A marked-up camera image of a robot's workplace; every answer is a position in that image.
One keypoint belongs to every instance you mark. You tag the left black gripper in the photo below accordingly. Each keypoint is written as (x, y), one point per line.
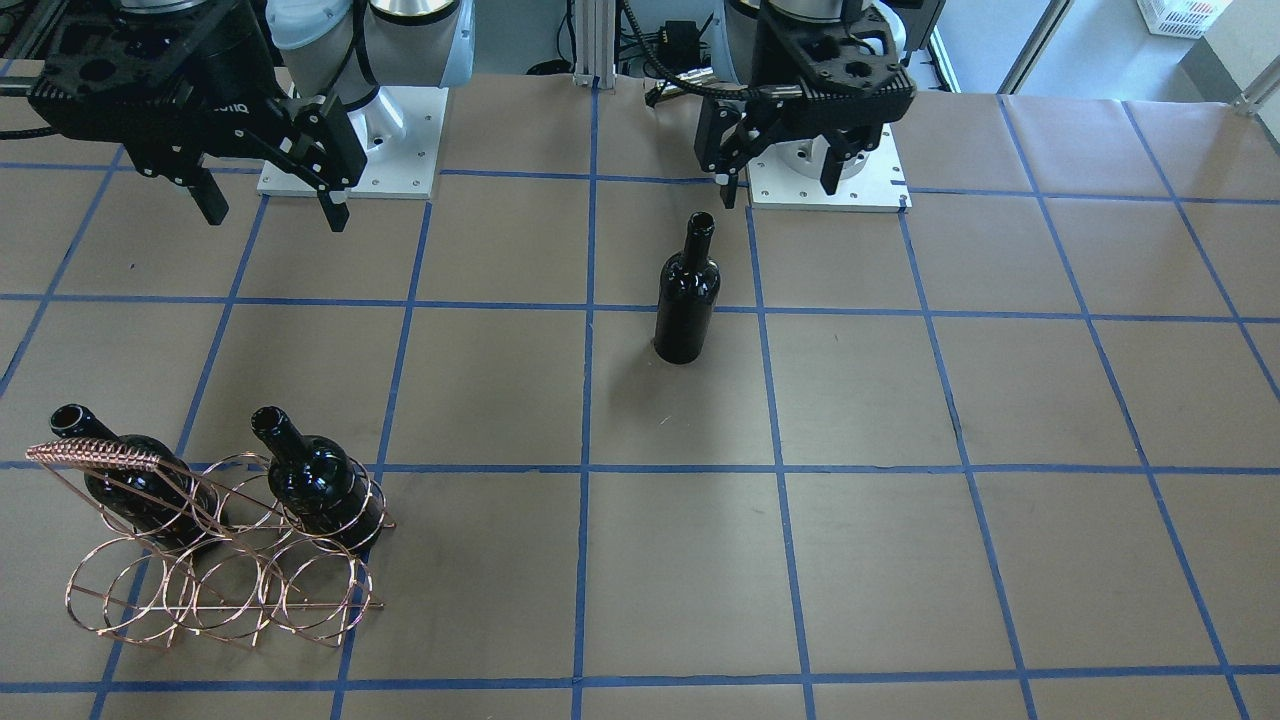
(737, 124)

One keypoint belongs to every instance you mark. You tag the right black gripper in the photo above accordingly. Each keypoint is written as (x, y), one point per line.
(243, 113)

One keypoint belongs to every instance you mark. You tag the dark wine bottle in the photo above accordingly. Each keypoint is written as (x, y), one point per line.
(689, 284)
(318, 483)

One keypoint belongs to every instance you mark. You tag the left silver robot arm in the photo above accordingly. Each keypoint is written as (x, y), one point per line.
(801, 104)

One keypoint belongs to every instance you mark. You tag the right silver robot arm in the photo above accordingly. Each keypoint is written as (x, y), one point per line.
(390, 63)

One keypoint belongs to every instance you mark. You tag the dark wine bottle far slot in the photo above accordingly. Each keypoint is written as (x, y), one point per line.
(157, 505)

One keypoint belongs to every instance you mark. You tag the white plastic crate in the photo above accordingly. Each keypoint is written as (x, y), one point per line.
(1180, 19)

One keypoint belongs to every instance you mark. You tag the aluminium frame post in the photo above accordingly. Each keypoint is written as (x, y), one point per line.
(594, 27)

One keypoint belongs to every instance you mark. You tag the copper wire wine basket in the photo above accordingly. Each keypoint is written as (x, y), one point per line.
(254, 569)

